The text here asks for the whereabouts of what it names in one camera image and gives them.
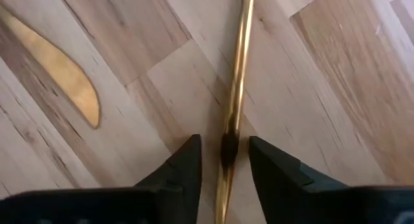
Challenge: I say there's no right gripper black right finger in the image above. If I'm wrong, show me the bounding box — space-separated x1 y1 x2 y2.
248 135 414 224

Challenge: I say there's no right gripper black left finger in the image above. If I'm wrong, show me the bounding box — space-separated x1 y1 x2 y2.
0 134 203 224

